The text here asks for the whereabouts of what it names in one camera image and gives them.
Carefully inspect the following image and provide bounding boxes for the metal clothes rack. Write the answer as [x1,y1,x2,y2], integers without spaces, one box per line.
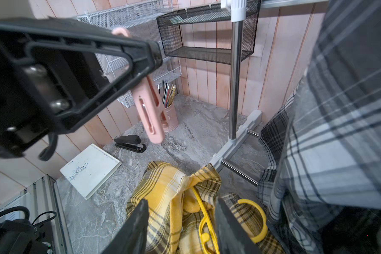
[211,1,328,186]

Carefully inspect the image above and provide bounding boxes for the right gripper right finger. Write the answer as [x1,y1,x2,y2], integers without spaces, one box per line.
[215,198,262,254]

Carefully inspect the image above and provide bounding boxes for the yellow plaid shirt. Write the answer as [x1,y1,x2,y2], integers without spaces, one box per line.
[125,160,286,254]

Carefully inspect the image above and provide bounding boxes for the grey plaid shirt right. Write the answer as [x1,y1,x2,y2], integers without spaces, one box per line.
[257,1,381,254]

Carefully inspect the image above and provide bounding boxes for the yellow plastic hanger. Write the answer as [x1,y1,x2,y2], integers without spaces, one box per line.
[191,187,268,254]

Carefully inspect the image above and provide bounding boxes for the black mesh wall basket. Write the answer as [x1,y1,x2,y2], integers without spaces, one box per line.
[156,1,261,65]

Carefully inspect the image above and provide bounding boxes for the pink clothespin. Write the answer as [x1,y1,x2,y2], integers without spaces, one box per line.
[112,26,167,145]

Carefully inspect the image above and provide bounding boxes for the pink pencil cup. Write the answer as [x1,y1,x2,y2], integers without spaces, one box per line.
[158,80,179,132]

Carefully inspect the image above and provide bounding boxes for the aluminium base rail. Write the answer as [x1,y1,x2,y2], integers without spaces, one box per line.
[0,176,73,254]

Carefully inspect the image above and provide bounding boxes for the white wire mesh shelf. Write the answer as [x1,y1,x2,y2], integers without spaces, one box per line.
[76,0,182,109]

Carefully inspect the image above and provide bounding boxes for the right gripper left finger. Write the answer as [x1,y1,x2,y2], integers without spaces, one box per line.
[102,199,149,254]

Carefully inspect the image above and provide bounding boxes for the black stapler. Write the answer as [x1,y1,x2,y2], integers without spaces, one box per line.
[113,135,147,153]

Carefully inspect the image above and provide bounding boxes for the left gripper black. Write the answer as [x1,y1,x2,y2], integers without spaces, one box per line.
[0,18,162,159]

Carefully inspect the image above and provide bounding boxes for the white booklet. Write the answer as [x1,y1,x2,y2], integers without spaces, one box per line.
[60,144,122,200]

